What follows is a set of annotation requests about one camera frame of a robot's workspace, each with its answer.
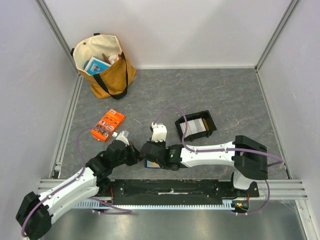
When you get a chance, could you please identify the black leather card holder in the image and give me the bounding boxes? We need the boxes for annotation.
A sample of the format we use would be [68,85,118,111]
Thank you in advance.
[144,160,162,169]

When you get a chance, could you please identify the black plastic card tray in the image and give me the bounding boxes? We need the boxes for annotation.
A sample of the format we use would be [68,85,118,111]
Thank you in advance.
[175,110,217,142]

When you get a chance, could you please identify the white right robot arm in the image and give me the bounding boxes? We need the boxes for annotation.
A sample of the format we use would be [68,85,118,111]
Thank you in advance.
[140,135,268,197]

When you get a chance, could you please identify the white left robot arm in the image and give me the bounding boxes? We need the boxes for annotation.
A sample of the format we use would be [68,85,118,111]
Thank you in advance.
[15,140,140,240]

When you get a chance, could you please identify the white credit card stack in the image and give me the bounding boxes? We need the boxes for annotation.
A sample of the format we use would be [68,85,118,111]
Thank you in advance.
[185,118,207,137]

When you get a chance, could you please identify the orange printed box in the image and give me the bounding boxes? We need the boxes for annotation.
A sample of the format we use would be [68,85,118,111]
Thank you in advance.
[90,108,126,142]

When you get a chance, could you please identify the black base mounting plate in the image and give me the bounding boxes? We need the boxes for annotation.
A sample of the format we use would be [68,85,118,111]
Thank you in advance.
[97,179,260,199]

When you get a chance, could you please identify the blue book in bag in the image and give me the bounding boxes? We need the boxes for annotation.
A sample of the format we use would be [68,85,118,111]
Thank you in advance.
[84,56,111,75]

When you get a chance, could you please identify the mustard tote bag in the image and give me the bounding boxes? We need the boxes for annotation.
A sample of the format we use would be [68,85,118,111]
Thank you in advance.
[70,33,136,100]

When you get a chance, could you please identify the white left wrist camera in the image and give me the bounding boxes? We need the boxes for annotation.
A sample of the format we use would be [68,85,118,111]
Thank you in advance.
[112,130,130,146]

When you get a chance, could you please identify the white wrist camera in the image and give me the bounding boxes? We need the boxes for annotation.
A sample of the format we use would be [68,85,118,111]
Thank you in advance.
[150,122,167,143]
[112,130,130,146]

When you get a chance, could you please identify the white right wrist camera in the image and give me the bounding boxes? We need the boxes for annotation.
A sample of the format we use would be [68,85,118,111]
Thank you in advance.
[150,122,167,143]

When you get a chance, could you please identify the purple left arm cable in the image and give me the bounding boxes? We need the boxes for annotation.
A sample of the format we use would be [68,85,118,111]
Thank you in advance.
[21,127,133,237]

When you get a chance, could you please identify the grey slotted cable duct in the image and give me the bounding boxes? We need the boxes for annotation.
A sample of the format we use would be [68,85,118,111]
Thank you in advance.
[73,199,235,211]

